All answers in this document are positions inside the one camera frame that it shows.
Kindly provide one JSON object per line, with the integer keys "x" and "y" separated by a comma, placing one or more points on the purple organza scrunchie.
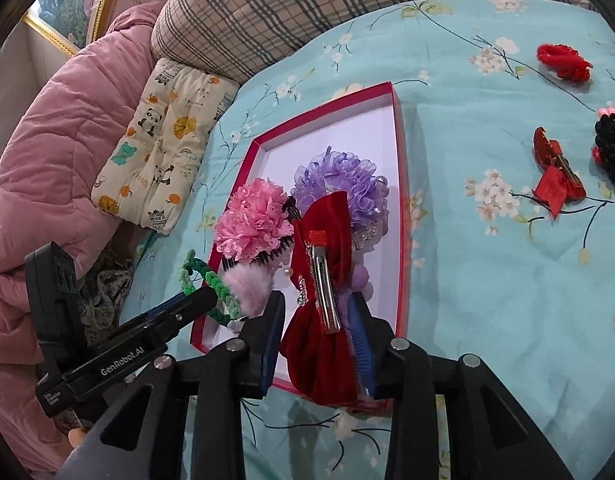
{"x": 337, "y": 175}

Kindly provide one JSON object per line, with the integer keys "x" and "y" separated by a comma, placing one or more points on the panda print cushion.
{"x": 162, "y": 145}

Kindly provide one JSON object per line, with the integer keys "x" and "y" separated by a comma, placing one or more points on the pink quilt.
{"x": 52, "y": 160}

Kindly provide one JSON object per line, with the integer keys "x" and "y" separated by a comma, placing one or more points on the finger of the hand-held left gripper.
{"x": 152, "y": 310}
{"x": 192, "y": 305}

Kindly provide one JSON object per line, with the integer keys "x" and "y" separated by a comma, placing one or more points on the green braided headband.
{"x": 210, "y": 277}

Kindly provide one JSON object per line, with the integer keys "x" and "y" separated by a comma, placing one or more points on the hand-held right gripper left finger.
{"x": 268, "y": 345}

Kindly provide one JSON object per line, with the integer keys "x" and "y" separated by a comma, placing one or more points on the plaid pillow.
{"x": 287, "y": 10}

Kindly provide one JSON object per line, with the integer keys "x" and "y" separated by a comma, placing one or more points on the pink lace flower hair comb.
{"x": 255, "y": 220}

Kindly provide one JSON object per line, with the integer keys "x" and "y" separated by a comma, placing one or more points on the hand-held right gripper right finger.
{"x": 360, "y": 340}

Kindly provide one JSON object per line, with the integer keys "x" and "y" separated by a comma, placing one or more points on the red fabric flower clip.
{"x": 562, "y": 62}

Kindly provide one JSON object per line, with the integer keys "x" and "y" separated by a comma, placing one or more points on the person's left hand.
{"x": 76, "y": 437}

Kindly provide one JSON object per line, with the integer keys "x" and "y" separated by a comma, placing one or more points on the red glitter bow hair clip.
{"x": 555, "y": 185}

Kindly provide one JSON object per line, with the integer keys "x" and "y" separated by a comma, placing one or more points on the red velvet bow hair clip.
{"x": 332, "y": 220}

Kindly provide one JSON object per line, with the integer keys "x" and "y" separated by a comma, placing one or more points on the red shallow cardboard box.
{"x": 385, "y": 170}

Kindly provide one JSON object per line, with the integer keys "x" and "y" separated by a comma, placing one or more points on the teal floral bedsheet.
{"x": 487, "y": 285}

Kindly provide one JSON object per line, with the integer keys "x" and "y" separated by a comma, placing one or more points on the gold framed landscape painting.
{"x": 67, "y": 5}

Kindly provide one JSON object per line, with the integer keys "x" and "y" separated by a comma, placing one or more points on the dark patterned cloth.
{"x": 104, "y": 290}

